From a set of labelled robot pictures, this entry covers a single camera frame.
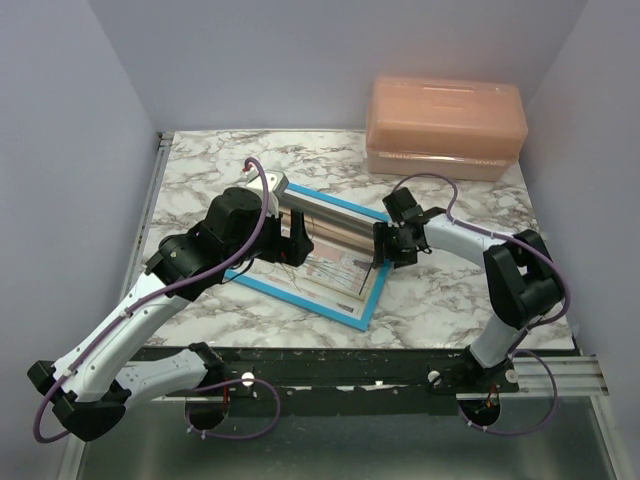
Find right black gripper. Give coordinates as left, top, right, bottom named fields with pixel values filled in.
left=374, top=222, right=417, bottom=268

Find glossy plant photo board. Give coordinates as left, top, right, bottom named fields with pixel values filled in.
left=234, top=189, right=389, bottom=321

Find blue wooden picture frame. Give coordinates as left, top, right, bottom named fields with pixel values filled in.
left=223, top=182, right=395, bottom=333

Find orange translucent plastic box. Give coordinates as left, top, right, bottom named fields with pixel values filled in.
left=365, top=76, right=528, bottom=182

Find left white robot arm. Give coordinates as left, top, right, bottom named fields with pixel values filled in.
left=27, top=187, right=313, bottom=442

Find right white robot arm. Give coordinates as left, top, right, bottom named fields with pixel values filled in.
left=373, top=187, right=570, bottom=392

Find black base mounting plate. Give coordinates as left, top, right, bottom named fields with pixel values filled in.
left=134, top=343, right=581, bottom=419

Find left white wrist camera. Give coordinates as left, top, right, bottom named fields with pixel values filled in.
left=244, top=169, right=289, bottom=216

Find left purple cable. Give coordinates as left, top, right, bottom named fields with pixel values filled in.
left=32, top=158, right=284, bottom=445

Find purple cable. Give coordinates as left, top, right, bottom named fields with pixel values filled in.
left=32, top=158, right=284, bottom=445
left=392, top=173, right=572, bottom=436

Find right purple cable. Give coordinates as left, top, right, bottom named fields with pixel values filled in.
left=392, top=173, right=572, bottom=436

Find aluminium rail frame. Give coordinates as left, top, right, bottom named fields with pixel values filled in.
left=54, top=130, right=619, bottom=480

